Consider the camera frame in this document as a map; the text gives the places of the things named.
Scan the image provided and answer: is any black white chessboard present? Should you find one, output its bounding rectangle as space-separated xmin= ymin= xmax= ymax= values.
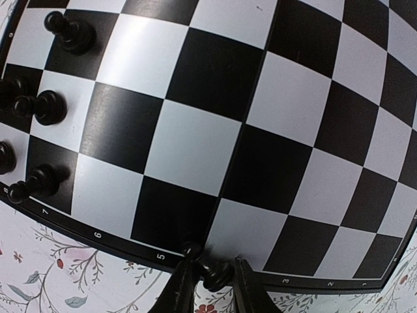
xmin=0 ymin=0 xmax=417 ymax=293

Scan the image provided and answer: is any floral patterned table mat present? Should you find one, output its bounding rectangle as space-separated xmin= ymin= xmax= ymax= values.
xmin=0 ymin=0 xmax=417 ymax=313

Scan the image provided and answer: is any black corner pawn piece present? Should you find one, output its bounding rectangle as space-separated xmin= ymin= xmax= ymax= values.
xmin=7 ymin=164 xmax=59 ymax=204

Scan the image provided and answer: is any black rook chess piece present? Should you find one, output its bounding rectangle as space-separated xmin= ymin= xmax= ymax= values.
xmin=0 ymin=141 xmax=16 ymax=175

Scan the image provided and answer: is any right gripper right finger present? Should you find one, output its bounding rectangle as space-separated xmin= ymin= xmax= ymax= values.
xmin=233 ymin=258 xmax=276 ymax=312

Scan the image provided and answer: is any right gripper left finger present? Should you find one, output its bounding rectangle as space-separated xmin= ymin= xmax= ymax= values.
xmin=149 ymin=260 xmax=197 ymax=313

